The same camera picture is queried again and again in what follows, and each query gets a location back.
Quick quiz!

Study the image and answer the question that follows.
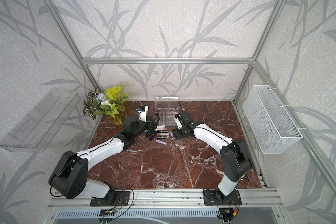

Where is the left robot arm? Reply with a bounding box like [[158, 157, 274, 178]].
[[48, 115, 160, 203]]

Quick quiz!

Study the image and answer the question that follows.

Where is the lilac lipstick tube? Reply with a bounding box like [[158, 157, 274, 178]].
[[156, 140, 168, 145]]

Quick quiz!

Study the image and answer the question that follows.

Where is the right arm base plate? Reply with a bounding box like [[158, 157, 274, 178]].
[[203, 189, 242, 206]]

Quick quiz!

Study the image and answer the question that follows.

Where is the clear plastic wall shelf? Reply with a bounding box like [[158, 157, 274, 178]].
[[0, 88, 80, 153]]

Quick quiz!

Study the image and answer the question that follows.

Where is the aluminium front rail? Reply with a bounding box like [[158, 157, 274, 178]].
[[48, 188, 284, 210]]

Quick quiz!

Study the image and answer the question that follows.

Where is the white wire mesh basket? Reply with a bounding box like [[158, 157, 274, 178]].
[[243, 85, 303, 155]]

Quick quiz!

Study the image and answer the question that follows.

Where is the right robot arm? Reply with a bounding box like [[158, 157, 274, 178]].
[[172, 111, 253, 197]]

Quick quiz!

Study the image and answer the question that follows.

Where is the clear acrylic lipstick organizer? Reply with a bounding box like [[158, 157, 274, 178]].
[[155, 96, 179, 127]]

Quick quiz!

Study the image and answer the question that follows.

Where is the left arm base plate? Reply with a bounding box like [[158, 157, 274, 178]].
[[90, 191, 131, 207]]

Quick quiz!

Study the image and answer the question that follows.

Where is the artificial plant in vase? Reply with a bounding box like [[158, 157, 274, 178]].
[[83, 82, 130, 127]]

